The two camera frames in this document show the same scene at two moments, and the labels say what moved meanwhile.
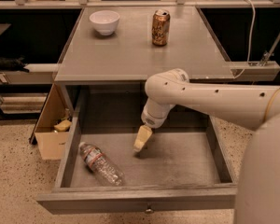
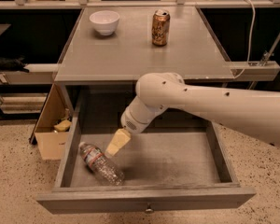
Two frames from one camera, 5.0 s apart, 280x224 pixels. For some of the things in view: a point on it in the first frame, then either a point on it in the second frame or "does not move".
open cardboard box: (52, 129) does not move
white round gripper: (153, 119) → (130, 122)
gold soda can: (160, 27) does not move
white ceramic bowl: (105, 21) does not move
